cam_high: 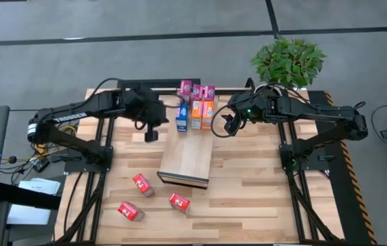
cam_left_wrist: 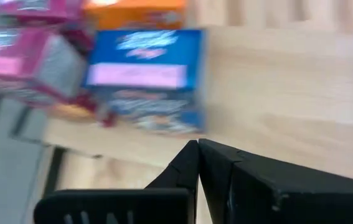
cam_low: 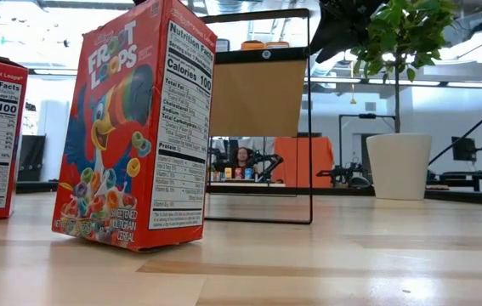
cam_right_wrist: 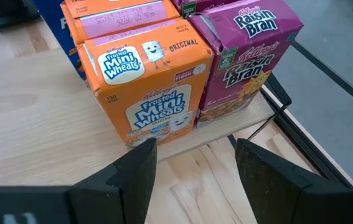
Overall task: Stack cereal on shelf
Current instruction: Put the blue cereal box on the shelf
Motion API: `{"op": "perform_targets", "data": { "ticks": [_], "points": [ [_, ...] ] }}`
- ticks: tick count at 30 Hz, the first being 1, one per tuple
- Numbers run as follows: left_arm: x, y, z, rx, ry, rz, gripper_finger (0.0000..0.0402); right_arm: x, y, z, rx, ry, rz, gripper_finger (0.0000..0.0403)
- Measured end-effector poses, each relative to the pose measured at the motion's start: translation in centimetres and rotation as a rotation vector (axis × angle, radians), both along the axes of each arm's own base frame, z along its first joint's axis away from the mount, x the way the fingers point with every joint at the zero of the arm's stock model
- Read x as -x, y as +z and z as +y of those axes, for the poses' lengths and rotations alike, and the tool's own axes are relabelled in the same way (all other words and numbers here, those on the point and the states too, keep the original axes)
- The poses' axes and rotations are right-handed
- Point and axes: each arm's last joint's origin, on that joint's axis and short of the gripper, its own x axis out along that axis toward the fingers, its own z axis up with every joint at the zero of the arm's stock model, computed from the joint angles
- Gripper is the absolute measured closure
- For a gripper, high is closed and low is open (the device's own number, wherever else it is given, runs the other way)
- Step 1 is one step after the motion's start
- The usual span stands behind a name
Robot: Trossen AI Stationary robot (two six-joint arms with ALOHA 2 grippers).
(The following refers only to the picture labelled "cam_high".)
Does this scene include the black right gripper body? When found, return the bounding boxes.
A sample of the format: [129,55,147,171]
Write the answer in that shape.
[229,92,266,124]

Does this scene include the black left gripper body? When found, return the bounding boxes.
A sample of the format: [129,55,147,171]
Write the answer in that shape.
[134,100,171,129]

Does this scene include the orange cereal box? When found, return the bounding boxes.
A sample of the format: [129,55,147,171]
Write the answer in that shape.
[201,100,216,131]
[190,100,203,131]

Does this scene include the blue cereal box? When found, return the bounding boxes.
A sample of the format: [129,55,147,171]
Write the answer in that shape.
[175,102,189,133]

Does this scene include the red Froot Loops cereal box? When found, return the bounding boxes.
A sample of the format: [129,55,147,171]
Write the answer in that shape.
[132,173,156,198]
[168,193,191,215]
[117,201,145,222]

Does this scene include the white plant pot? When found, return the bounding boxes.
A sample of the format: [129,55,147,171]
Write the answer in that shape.
[254,83,309,97]

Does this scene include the green leafy plant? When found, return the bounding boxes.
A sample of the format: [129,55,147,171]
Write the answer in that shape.
[250,36,327,90]

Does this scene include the yellow connector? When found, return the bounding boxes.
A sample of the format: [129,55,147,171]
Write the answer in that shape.
[34,141,49,154]

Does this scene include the black power adapter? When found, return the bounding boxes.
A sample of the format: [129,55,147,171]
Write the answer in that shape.
[32,159,51,173]

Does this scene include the white paper sheet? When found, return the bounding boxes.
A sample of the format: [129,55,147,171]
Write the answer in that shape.
[7,204,53,226]
[18,177,61,196]

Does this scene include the black panel with hazard stripes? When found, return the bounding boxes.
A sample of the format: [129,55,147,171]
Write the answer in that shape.
[307,89,379,246]

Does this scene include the black bar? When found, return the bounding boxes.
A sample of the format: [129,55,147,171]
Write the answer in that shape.
[0,182,61,210]

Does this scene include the black looped gripper cable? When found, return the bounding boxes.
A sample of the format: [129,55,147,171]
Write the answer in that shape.
[210,104,245,138]

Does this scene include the black table frame rail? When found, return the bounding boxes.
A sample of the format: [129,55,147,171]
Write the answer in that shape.
[116,77,254,96]

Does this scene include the black aluminium frame struts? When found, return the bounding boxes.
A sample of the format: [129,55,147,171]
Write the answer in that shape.
[277,121,346,244]
[55,112,116,244]

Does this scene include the wooden shelf with black frame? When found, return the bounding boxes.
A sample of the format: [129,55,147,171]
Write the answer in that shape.
[156,87,217,190]

